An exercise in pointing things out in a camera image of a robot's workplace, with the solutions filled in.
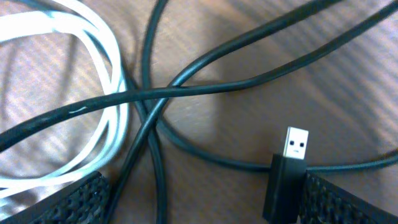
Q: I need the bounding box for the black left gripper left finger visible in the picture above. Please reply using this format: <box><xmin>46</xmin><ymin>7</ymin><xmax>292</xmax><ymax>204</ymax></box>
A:
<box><xmin>1</xmin><ymin>171</ymin><xmax>110</xmax><ymax>224</ymax></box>

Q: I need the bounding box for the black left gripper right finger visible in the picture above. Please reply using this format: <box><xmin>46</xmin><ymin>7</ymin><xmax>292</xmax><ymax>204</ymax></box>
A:
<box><xmin>299</xmin><ymin>173</ymin><xmax>397</xmax><ymax>224</ymax></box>

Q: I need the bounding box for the thick black USB cable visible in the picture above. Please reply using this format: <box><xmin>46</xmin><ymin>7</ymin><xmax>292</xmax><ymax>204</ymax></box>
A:
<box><xmin>0</xmin><ymin>0</ymin><xmax>398</xmax><ymax>224</ymax></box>

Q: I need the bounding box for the white cable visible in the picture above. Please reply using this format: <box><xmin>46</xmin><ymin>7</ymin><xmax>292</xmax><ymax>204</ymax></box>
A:
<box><xmin>0</xmin><ymin>0</ymin><xmax>131</xmax><ymax>212</ymax></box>

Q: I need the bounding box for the thin black cable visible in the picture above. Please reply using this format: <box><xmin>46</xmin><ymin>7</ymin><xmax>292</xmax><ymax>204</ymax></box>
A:
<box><xmin>121</xmin><ymin>0</ymin><xmax>170</xmax><ymax>224</ymax></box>

